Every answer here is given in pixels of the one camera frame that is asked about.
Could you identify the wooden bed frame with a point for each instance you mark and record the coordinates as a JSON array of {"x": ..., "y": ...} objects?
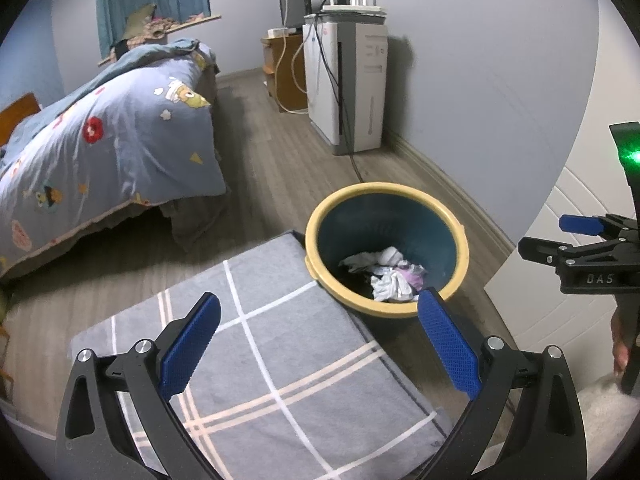
[{"x": 17, "y": 115}]

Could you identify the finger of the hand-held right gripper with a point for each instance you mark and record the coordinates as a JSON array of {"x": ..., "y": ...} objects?
[
  {"x": 580, "y": 224},
  {"x": 542, "y": 251}
]

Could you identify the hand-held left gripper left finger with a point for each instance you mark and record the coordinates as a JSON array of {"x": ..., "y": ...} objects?
[{"x": 192, "y": 345}]

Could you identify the blue printed duvet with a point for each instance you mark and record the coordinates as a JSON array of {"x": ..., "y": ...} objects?
[{"x": 125, "y": 150}]

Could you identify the grey checked cushion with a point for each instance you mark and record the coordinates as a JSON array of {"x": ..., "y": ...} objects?
[{"x": 280, "y": 340}]

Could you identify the person's right hand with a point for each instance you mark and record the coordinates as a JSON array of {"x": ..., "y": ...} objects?
[{"x": 621, "y": 345}]

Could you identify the white power strip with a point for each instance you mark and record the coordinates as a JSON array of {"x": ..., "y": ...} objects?
[{"x": 280, "y": 33}]

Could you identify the white fluffy rug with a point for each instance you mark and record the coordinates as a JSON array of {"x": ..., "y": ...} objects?
[{"x": 600, "y": 420}]

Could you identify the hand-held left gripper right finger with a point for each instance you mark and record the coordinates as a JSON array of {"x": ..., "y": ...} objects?
[{"x": 447, "y": 345}]

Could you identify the pink snack wrapper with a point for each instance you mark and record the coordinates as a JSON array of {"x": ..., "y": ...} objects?
[{"x": 417, "y": 273}]

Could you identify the yellow rimmed teal trash bin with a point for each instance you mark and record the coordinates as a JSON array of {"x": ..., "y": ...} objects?
[{"x": 440, "y": 230}]

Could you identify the white panelled door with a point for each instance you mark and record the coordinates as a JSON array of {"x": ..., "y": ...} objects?
[{"x": 550, "y": 280}]

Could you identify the grey bed sheet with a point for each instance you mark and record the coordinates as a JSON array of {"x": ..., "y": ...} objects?
[{"x": 192, "y": 220}]

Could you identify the patterned cloth pile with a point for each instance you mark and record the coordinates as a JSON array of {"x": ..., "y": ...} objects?
[{"x": 145, "y": 22}]

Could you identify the wooden cabinet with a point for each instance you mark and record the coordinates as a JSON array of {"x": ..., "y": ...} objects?
[{"x": 282, "y": 80}]

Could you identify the white air purifier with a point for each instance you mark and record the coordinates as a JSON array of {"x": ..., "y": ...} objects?
[{"x": 360, "y": 85}]

